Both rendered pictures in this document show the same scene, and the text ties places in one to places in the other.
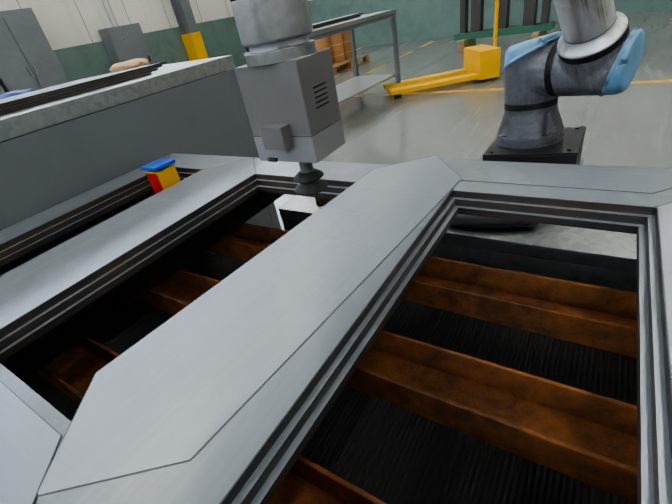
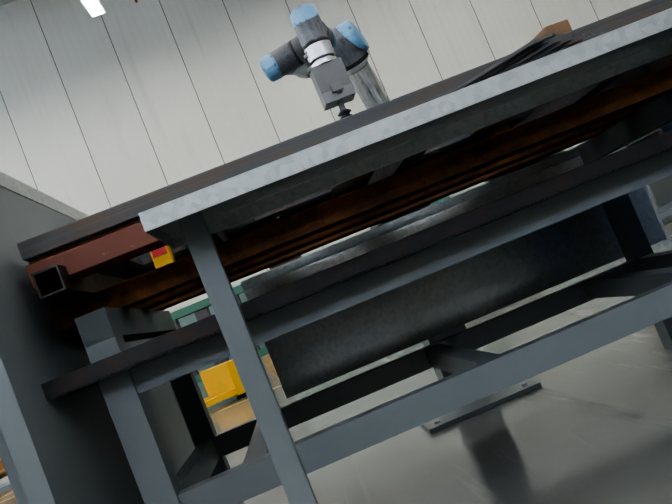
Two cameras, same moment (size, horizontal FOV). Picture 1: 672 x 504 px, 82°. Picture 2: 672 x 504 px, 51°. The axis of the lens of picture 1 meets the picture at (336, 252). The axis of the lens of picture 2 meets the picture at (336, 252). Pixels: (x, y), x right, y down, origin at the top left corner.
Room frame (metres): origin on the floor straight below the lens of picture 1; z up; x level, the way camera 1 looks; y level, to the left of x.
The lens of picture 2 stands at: (-0.77, 1.39, 0.52)
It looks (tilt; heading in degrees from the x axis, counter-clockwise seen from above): 4 degrees up; 317
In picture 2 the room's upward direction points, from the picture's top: 22 degrees counter-clockwise
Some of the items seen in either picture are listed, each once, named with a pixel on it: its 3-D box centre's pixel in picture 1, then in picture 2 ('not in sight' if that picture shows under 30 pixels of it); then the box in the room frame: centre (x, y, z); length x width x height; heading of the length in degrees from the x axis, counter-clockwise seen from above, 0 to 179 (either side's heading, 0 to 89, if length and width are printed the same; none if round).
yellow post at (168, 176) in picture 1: (175, 203); (167, 267); (0.95, 0.38, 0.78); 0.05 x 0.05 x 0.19; 52
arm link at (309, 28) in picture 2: not in sight; (309, 28); (0.46, 0.01, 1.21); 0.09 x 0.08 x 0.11; 122
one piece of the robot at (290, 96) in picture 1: (283, 105); (331, 80); (0.45, 0.02, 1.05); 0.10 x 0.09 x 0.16; 143
